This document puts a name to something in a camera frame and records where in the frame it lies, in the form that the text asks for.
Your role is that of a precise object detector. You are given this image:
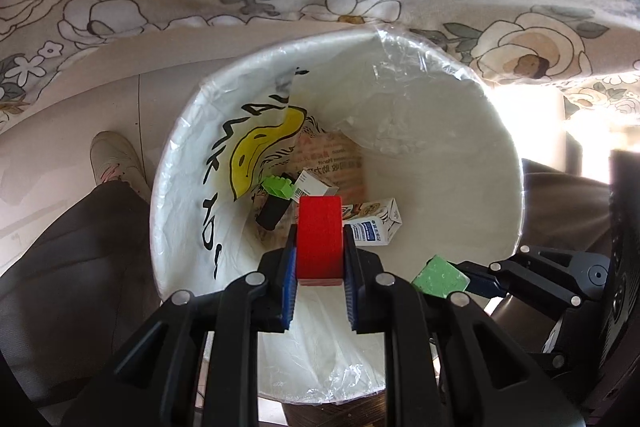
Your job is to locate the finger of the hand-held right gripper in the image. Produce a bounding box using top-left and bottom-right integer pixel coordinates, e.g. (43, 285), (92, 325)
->
(542, 302), (608, 375)
(452, 244), (613, 308)

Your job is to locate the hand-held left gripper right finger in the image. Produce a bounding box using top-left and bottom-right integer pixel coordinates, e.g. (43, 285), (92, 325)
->
(341, 232), (586, 427)

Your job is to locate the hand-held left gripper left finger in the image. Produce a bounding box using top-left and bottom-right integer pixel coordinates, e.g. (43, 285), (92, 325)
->
(60, 224), (301, 427)

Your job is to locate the red block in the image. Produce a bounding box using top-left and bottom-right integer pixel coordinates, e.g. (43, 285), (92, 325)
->
(296, 194), (345, 285)

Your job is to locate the green cube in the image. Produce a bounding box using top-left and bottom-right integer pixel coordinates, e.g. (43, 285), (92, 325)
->
(411, 254), (471, 299)

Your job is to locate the printed white carton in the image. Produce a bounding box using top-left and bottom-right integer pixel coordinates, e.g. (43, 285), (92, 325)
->
(342, 197), (404, 249)

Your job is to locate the black cylinder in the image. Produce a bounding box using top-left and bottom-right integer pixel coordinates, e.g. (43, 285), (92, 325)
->
(256, 196), (293, 230)

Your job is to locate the green toy brick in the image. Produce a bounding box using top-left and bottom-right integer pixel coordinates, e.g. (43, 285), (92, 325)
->
(261, 175), (297, 200)

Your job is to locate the white red striped medicine box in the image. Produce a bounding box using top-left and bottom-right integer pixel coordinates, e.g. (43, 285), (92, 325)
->
(292, 169), (342, 198)

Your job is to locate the white printed trash bin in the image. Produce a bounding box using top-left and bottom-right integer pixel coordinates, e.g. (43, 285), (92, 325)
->
(149, 23), (527, 407)

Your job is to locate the person's right leg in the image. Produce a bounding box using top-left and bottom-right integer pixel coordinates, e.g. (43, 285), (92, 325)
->
(520, 157), (618, 258)

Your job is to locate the person's leg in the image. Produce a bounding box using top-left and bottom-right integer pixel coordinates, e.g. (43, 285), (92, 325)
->
(0, 181), (168, 408)
(520, 157), (618, 258)

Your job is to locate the beige sneaker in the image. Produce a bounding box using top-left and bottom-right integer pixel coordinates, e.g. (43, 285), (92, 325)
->
(90, 131), (151, 202)

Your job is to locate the person's left leg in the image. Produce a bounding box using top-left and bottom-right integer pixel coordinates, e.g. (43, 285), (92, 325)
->
(0, 181), (168, 408)

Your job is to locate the clear plastic bin liner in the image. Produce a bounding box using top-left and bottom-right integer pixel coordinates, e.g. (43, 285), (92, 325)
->
(150, 23), (527, 407)

